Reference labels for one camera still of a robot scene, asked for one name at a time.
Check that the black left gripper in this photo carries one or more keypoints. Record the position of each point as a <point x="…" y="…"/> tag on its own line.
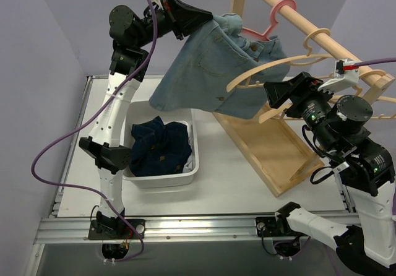
<point x="174" y="16"/>

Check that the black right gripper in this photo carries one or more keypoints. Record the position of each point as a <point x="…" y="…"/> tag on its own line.
<point x="298" y="98"/>

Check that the light blue denim skirt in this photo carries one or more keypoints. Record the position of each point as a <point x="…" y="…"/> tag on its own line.
<point x="209" y="60"/>

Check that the wooden hanger of dark skirt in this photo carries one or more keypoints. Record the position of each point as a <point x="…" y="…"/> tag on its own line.
<point x="243" y="81"/>

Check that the wooden hanger of white skirt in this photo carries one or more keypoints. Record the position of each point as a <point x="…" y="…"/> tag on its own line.
<point x="348" y="108"/>

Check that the dark blue denim skirt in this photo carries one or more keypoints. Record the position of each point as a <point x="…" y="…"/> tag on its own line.
<point x="159" y="148"/>

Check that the white skirt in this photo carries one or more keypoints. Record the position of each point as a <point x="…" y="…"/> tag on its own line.
<point x="190" y="164"/>

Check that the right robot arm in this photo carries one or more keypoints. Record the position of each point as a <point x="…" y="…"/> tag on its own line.
<point x="364" y="167"/>

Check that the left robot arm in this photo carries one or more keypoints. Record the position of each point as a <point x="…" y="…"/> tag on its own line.
<point x="128" y="66"/>

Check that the pink plastic hanger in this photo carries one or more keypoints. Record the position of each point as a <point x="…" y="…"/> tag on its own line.
<point x="264" y="36"/>

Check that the wooden clothes rack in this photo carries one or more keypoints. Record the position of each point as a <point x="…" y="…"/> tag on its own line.
<point x="275" y="152"/>

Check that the white plastic basket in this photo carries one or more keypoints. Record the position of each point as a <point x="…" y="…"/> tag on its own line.
<point x="141" y="112"/>

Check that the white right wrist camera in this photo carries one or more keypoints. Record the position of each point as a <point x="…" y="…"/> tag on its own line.
<point x="346" y="75"/>

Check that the aluminium mounting rail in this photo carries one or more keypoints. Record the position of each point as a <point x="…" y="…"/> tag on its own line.
<point x="174" y="229"/>

